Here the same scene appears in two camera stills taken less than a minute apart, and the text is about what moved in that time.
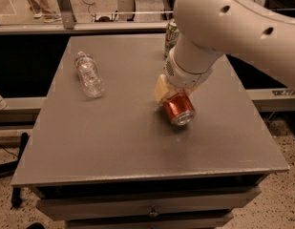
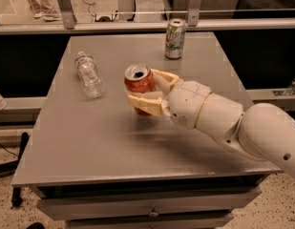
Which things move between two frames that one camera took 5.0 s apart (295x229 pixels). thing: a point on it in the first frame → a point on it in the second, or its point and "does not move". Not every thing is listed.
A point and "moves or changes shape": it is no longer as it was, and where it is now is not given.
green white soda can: [172, 36] does not move
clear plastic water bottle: [92, 80] does not move
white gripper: [182, 75] → [187, 103]
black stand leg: [10, 168] does not move
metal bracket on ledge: [284, 92] does not move
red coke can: [179, 109] moves or changes shape
